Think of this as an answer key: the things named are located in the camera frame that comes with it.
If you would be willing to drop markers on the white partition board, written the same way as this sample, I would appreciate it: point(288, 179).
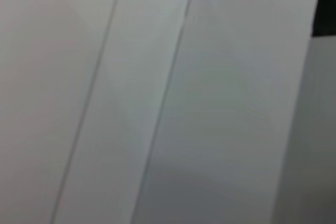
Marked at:
point(320, 142)
point(42, 90)
point(231, 103)
point(123, 103)

